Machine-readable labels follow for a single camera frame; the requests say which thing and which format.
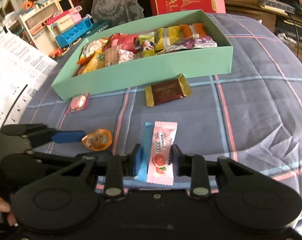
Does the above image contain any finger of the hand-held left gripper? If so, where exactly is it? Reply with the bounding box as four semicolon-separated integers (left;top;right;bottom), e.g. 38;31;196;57
25;149;91;165
0;123;87;149

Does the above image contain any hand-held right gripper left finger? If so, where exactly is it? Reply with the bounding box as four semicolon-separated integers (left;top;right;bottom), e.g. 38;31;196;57
57;144;143;198

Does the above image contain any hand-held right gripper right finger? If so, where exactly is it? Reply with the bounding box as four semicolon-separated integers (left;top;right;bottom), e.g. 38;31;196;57
172;144;260;198

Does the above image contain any pink grapefruit sachet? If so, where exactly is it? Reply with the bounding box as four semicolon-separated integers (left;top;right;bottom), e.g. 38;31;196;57
146;121;178;183

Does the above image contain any light blue sachet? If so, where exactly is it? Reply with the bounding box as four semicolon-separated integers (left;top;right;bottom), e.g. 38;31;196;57
137;122;155;180

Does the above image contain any orange jelly cup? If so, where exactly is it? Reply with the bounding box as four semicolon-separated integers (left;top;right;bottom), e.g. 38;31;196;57
81;129;113;152

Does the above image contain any green cardboard box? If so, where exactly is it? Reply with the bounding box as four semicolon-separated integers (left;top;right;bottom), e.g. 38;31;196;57
51;9;234;102

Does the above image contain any row of sorted snack bags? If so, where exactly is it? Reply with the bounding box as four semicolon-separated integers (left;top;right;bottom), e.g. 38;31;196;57
77;22;218;75

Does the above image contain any person's left hand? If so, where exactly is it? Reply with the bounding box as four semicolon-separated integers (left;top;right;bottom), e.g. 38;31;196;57
0;192;17;227

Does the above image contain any small pink candy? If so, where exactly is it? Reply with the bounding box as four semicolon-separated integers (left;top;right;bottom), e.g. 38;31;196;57
67;93;90;113

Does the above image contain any brown gold-edged chocolate wrapper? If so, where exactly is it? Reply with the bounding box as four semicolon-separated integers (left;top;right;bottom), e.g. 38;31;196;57
145;74;192;107

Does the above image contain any white printed paper sheet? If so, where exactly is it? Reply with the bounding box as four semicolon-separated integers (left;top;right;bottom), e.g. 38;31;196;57
0;27;59;130

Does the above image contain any blue plaid blanket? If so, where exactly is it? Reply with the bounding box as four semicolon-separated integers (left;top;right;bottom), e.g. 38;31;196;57
23;12;302;220

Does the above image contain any pink and blue toy house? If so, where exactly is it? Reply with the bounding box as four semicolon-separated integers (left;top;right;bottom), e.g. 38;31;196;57
46;7;94;48

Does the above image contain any teal toy box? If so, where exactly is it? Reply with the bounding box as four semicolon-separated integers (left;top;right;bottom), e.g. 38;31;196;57
91;20;113;34

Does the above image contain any cream toy kitchen playset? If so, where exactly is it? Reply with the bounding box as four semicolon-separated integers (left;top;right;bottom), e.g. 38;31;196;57
19;0;72;49

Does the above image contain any grey lace cloth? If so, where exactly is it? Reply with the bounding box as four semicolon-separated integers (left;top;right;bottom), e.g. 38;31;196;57
91;0;145;28

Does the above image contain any brown wooden cabinet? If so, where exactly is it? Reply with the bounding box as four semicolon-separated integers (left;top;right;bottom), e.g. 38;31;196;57
226;1;302;73

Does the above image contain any black cable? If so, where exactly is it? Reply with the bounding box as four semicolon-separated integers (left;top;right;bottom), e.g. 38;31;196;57
287;12;300;58

